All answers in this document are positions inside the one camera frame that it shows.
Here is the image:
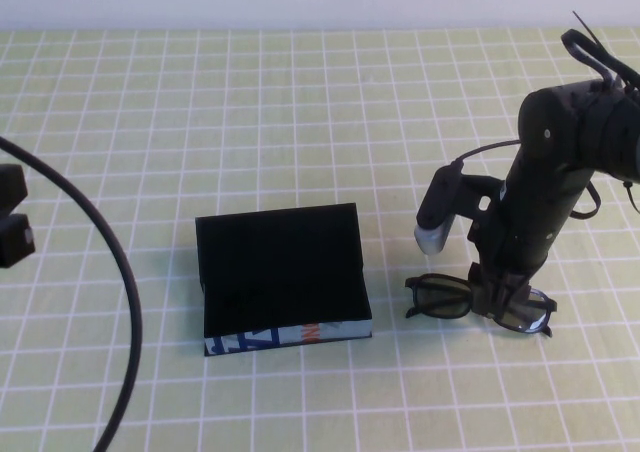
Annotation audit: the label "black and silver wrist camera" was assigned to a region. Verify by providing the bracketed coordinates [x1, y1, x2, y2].
[413, 164, 464, 256]

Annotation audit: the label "looped black arm cable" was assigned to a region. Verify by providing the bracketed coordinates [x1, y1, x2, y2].
[560, 10, 640, 96]

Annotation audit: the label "black printed glasses case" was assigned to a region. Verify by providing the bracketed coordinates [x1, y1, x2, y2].
[194, 202, 375, 359]

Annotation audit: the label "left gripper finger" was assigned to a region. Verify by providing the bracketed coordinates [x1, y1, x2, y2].
[0, 214, 38, 269]
[0, 164, 29, 211]

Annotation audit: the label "black framed glasses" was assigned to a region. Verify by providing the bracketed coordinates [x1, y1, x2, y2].
[403, 273, 557, 338]

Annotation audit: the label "green checked tablecloth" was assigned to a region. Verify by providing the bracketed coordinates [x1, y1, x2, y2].
[0, 27, 640, 452]

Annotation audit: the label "thin black camera cable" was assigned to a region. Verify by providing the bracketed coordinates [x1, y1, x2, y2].
[451, 139, 524, 169]

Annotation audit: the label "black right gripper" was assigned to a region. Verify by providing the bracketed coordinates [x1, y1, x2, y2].
[467, 206, 550, 319]

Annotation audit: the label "thick black cable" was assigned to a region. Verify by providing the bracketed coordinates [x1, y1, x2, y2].
[0, 135, 145, 452]

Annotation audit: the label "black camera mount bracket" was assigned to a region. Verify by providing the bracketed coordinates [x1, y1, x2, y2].
[457, 171, 504, 238]

